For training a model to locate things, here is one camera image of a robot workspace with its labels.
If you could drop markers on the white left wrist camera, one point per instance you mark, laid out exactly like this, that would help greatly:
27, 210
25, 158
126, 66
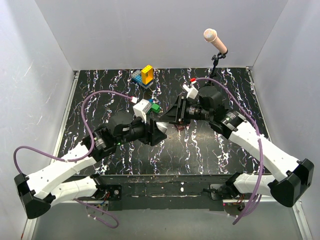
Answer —
141, 109

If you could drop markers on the yellow blue toy brick stack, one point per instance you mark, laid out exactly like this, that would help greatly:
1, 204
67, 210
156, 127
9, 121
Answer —
144, 78

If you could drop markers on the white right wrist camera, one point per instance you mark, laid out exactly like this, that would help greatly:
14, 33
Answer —
192, 92

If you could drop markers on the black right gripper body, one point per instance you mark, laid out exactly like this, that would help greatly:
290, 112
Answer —
189, 111

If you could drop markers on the black microphone stand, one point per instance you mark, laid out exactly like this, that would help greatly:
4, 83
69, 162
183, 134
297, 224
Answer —
216, 59

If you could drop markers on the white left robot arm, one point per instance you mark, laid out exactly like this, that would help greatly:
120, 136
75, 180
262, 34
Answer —
41, 190

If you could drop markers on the red weekly pill organizer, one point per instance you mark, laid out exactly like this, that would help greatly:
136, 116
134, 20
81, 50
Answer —
181, 127

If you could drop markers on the pink microphone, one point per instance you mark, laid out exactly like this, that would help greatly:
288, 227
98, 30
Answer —
211, 36

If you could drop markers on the white vitamin pill bottle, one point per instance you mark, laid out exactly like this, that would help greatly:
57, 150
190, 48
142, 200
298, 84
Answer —
162, 126

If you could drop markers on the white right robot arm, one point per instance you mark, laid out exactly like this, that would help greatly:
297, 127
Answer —
288, 177

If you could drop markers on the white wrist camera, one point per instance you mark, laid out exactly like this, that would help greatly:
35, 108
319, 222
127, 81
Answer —
192, 92
141, 109

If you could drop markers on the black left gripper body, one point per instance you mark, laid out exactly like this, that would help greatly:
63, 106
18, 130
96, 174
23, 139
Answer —
139, 130

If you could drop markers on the green blue toy brick cluster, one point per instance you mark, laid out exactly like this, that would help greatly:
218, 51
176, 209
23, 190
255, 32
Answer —
155, 108

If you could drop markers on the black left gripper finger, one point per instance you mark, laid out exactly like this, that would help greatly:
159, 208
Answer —
154, 122
155, 137

